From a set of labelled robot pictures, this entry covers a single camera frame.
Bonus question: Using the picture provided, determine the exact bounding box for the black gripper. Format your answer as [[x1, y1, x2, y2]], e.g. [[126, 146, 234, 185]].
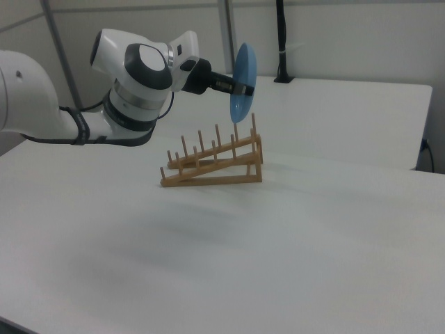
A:
[[181, 58, 254, 97]]

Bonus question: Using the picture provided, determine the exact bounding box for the blue round plate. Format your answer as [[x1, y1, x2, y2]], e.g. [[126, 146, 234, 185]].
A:
[[229, 42, 258, 124]]

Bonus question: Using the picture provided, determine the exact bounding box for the wooden plate rack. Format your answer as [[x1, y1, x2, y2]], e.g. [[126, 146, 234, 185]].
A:
[[159, 111, 264, 189]]

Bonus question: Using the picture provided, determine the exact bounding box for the black pole with base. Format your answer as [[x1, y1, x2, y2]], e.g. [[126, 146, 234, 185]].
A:
[[273, 0, 296, 84]]

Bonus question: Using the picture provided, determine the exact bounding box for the wide aluminium frame post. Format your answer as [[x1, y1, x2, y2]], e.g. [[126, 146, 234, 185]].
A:
[[216, 0, 241, 75]]

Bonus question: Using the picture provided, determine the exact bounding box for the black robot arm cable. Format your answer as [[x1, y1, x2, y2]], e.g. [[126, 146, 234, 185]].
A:
[[20, 90, 175, 148]]

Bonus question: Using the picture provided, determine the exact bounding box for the slim aluminium frame post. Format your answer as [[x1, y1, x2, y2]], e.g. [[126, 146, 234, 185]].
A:
[[40, 0, 85, 111]]

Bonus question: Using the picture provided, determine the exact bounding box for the black cable at table edge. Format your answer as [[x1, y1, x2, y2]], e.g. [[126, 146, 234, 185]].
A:
[[421, 138, 436, 173]]

